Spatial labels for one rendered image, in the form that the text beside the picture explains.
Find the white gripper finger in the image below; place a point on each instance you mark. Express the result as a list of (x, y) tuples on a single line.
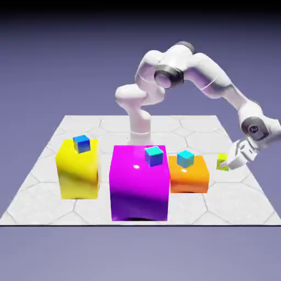
[(223, 164)]

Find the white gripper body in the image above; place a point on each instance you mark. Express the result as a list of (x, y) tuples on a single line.
[(238, 155)]

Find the small lime green cube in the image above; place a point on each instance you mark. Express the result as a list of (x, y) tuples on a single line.
[(221, 158)]

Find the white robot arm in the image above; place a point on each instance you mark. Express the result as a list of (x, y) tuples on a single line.
[(215, 81)]

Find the small cyan and blue cube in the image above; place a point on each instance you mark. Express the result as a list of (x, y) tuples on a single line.
[(153, 156)]

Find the large orange box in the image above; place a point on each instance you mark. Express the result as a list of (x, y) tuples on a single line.
[(188, 177)]

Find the large magenta box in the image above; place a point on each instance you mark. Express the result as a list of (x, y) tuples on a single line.
[(138, 186)]

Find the large yellow box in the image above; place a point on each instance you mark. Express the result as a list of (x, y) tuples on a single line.
[(76, 175)]

